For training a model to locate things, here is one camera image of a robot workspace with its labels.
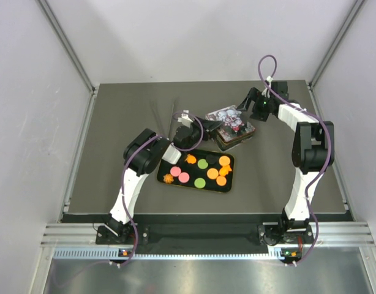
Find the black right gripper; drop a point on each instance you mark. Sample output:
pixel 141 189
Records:
pixel 255 95

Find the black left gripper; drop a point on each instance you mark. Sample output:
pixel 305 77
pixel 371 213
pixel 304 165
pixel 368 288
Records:
pixel 209 125

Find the dark square cookie tin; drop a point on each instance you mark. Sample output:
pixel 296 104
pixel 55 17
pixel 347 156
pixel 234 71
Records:
pixel 234 142

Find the gold tin lid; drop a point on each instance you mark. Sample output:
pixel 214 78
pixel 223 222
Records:
pixel 233 126

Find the metal serving tongs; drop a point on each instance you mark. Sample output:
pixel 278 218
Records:
pixel 163 122

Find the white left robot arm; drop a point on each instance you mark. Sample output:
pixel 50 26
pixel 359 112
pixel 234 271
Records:
pixel 141 157

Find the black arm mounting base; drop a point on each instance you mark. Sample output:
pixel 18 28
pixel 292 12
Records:
pixel 190 235

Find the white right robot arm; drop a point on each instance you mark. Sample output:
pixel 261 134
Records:
pixel 312 152

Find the black round cookie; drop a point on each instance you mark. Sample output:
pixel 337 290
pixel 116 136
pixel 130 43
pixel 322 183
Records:
pixel 211 159

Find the round orange cookie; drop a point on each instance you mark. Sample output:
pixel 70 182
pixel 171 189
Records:
pixel 224 160
pixel 212 173
pixel 221 181

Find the green round cookie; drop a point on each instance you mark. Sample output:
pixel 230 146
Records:
pixel 202 164
pixel 199 183

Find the black rectangular cookie tray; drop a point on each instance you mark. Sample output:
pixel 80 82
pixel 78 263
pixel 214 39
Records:
pixel 195 172

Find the pink round cookie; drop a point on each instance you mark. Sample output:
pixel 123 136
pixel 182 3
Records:
pixel 183 177
pixel 175 171

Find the orange star flower cookie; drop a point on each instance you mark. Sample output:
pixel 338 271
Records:
pixel 168 178

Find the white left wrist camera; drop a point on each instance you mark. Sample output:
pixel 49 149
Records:
pixel 185 119

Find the right aluminium frame post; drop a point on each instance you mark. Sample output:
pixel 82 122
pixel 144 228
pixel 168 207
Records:
pixel 336 42

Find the aluminium frame post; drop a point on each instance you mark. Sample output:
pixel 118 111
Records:
pixel 65 42
pixel 336 42

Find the grey slotted cable duct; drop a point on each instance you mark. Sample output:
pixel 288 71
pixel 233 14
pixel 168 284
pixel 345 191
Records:
pixel 115 253

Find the left aluminium frame post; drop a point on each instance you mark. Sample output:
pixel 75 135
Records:
pixel 65 42

